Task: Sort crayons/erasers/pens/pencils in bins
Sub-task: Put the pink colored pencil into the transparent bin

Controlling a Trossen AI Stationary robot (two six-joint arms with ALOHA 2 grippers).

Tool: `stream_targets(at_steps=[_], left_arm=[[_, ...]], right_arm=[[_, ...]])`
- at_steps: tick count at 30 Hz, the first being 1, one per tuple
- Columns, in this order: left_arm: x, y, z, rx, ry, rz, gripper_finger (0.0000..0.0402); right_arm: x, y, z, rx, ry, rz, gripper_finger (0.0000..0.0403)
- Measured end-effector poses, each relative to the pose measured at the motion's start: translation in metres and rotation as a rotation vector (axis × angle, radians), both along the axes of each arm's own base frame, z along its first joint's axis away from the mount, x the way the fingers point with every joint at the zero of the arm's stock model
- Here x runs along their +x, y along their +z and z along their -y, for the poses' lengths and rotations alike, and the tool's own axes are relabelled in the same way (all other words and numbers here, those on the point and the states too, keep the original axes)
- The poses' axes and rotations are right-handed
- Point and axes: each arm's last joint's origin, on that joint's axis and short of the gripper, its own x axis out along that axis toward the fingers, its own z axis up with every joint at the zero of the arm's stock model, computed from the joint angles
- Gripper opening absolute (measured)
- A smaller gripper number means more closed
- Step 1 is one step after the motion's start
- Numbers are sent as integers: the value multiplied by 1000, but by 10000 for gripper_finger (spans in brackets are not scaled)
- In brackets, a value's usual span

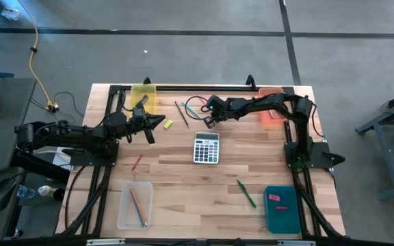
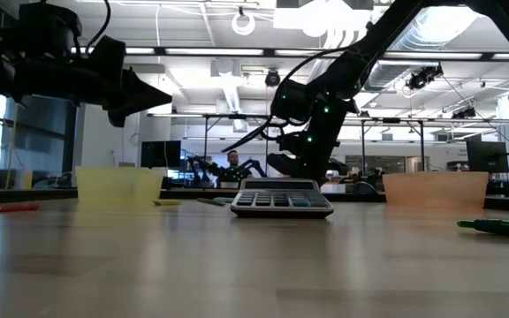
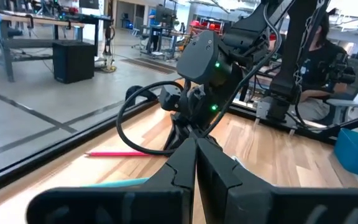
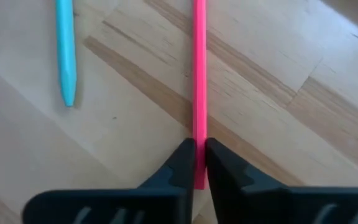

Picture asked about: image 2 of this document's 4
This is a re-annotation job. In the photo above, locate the person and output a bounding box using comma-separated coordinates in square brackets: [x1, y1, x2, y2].
[225, 149, 254, 182]

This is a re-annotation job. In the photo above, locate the green marker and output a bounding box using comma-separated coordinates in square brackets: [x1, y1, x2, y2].
[456, 218, 509, 240]

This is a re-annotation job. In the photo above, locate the orange plastic bin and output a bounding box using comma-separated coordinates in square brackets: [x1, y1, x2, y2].
[381, 170, 490, 211]

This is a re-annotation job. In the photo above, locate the black computer monitor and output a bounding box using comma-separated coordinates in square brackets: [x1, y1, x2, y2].
[141, 140, 182, 169]
[465, 140, 509, 174]

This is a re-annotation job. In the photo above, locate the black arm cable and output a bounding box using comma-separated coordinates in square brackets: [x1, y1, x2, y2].
[84, 0, 112, 54]

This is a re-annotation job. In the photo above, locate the white desk calculator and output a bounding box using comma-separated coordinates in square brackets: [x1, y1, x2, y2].
[230, 177, 335, 220]

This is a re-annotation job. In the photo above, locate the yellow plastic bin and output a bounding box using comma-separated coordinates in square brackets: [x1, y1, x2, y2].
[75, 166, 166, 205]

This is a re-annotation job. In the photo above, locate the black table frame rail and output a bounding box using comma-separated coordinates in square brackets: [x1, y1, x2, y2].
[0, 187, 509, 209]

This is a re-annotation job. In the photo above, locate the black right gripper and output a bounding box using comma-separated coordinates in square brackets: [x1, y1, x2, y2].
[266, 98, 358, 179]

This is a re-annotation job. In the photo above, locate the black overhead frame bar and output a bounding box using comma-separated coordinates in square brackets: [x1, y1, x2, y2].
[71, 46, 509, 62]

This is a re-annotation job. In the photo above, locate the black ceiling camera cluster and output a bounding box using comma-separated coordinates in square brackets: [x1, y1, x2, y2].
[405, 63, 444, 91]

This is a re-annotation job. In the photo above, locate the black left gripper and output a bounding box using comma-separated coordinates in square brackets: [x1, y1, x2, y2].
[13, 34, 174, 129]

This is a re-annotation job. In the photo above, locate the red crayon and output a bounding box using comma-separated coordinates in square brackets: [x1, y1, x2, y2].
[0, 202, 42, 215]

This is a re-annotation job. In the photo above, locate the white cable coil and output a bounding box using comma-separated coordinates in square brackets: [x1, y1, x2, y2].
[231, 11, 256, 36]

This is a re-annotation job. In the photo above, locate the black metal rack frame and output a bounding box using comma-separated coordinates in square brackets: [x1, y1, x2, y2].
[148, 112, 428, 178]

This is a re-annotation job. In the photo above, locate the black overhead camera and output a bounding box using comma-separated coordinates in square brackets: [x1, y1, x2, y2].
[264, 69, 282, 88]

